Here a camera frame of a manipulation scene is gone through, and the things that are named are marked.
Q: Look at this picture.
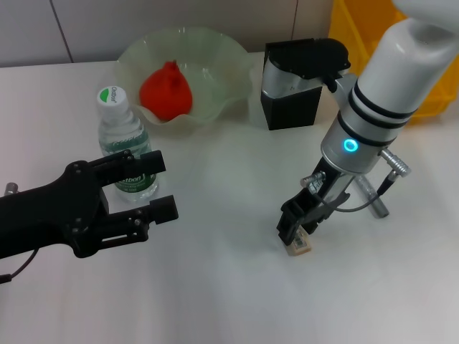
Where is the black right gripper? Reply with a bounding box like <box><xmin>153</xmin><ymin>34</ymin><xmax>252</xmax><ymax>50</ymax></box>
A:
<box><xmin>275</xmin><ymin>157</ymin><xmax>351</xmax><ymax>249</ymax></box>

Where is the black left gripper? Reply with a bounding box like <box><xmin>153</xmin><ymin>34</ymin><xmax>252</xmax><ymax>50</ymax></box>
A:
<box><xmin>0</xmin><ymin>149</ymin><xmax>179</xmax><ymax>259</ymax></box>

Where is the small wooden cork block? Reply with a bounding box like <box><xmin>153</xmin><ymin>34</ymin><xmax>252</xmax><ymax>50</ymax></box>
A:
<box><xmin>285</xmin><ymin>227</ymin><xmax>312</xmax><ymax>258</ymax></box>

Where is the clear green-label water bottle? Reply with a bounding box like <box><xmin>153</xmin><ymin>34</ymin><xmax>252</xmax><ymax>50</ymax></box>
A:
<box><xmin>95</xmin><ymin>85</ymin><xmax>161</xmax><ymax>204</ymax></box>

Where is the grey pen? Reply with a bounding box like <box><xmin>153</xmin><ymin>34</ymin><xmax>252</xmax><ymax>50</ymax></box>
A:
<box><xmin>354</xmin><ymin>175</ymin><xmax>391</xmax><ymax>219</ymax></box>

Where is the black mesh pen holder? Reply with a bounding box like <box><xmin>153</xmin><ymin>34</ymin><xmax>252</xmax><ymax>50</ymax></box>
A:
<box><xmin>260</xmin><ymin>39</ymin><xmax>323</xmax><ymax>131</ymax></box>

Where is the green glass fruit plate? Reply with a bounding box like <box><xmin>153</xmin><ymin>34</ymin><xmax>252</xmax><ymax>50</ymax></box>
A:
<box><xmin>116</xmin><ymin>27</ymin><xmax>252</xmax><ymax>127</ymax></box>

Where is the yellow plastic bin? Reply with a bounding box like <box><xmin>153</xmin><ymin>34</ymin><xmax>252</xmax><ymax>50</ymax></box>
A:
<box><xmin>329</xmin><ymin>0</ymin><xmax>459</xmax><ymax>125</ymax></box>

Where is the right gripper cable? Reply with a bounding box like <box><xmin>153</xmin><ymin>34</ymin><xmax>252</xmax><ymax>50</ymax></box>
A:
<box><xmin>300</xmin><ymin>148</ymin><xmax>412</xmax><ymax>213</ymax></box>

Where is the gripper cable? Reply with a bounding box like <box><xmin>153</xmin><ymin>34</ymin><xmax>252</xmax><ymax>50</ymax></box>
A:
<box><xmin>0</xmin><ymin>249</ymin><xmax>39</xmax><ymax>286</ymax></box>
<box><xmin>300</xmin><ymin>148</ymin><xmax>412</xmax><ymax>213</ymax></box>

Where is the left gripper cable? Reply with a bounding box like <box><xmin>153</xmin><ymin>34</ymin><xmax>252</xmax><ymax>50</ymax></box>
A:
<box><xmin>0</xmin><ymin>249</ymin><xmax>39</xmax><ymax>286</ymax></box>

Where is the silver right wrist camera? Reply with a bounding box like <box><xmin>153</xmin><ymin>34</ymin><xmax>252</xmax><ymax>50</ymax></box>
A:
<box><xmin>260</xmin><ymin>37</ymin><xmax>351</xmax><ymax>99</ymax></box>

